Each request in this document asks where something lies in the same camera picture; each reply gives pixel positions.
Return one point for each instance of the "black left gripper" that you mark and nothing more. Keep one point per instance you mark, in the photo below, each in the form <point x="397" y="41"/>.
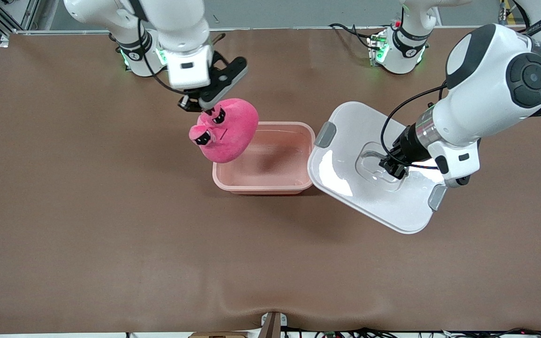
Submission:
<point x="411" y="147"/>

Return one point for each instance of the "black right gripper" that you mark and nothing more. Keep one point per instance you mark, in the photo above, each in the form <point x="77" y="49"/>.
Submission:
<point x="218" y="115"/>

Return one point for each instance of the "pink plush toy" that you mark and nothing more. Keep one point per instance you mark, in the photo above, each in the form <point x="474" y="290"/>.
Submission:
<point x="233" y="136"/>

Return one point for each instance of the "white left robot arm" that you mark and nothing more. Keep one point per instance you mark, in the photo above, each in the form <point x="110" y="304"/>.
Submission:
<point x="486" y="84"/>

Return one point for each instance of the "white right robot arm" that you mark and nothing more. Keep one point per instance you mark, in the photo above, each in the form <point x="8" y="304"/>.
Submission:
<point x="181" y="28"/>

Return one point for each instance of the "pink plastic box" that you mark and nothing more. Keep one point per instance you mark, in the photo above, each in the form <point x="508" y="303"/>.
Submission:
<point x="275" y="164"/>

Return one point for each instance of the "brown table mat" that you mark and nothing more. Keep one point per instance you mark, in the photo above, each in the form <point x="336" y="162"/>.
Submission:
<point x="270" y="258"/>

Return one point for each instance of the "metal table clamp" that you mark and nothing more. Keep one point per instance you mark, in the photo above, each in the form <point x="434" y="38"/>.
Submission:
<point x="273" y="324"/>

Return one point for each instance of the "brown cardboard piece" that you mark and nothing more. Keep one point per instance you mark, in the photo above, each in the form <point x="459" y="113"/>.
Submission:
<point x="219" y="335"/>

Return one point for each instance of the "aluminium frame profile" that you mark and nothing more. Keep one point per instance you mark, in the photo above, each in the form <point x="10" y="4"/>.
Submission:
<point x="28" y="14"/>

